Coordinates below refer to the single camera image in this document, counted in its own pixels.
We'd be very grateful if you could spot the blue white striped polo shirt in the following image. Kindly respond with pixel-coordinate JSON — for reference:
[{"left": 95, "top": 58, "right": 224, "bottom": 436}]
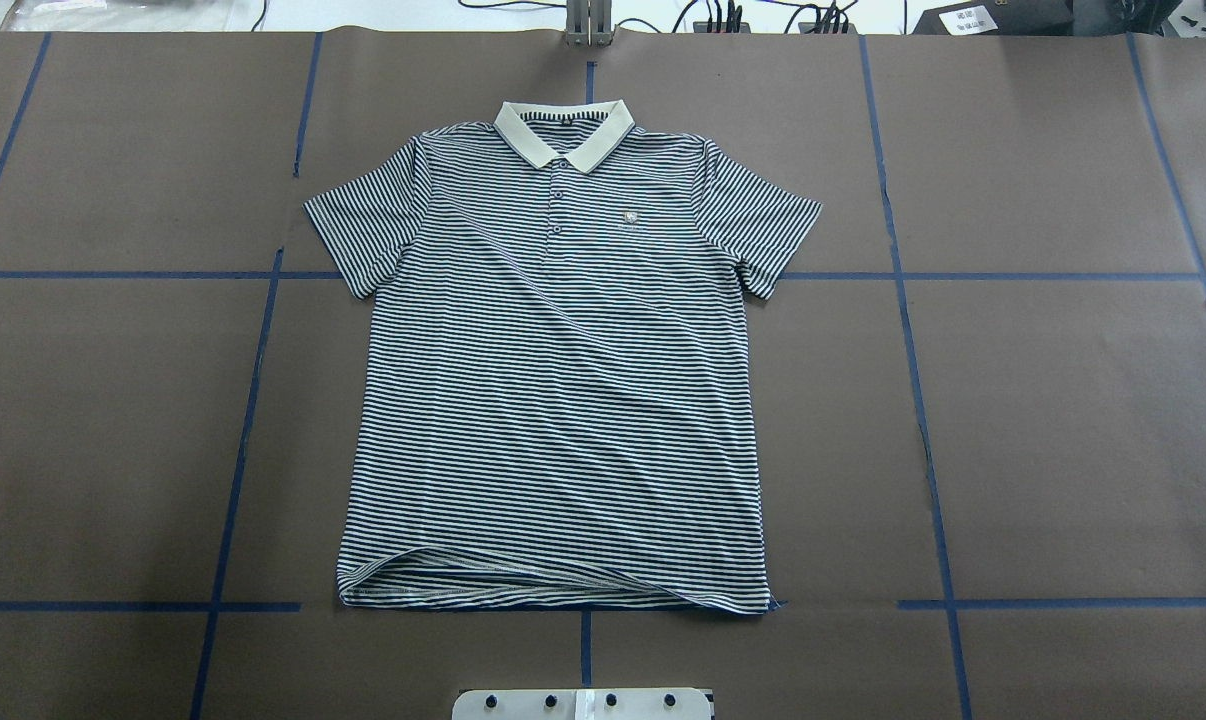
[{"left": 303, "top": 101, "right": 822, "bottom": 616}]

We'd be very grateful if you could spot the black power strip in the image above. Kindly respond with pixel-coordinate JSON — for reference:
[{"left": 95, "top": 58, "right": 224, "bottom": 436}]
[{"left": 680, "top": 13, "right": 859, "bottom": 36}]

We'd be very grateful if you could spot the black box with label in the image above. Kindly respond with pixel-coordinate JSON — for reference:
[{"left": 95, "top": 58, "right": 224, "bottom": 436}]
[{"left": 908, "top": 1, "right": 1075, "bottom": 37}]

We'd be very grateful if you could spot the aluminium frame post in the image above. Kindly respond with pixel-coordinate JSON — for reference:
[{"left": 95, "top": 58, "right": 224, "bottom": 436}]
[{"left": 563, "top": 0, "right": 615, "bottom": 47}]

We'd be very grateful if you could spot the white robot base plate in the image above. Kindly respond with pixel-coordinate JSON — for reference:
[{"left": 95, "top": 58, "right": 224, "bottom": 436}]
[{"left": 451, "top": 687, "right": 716, "bottom": 719}]

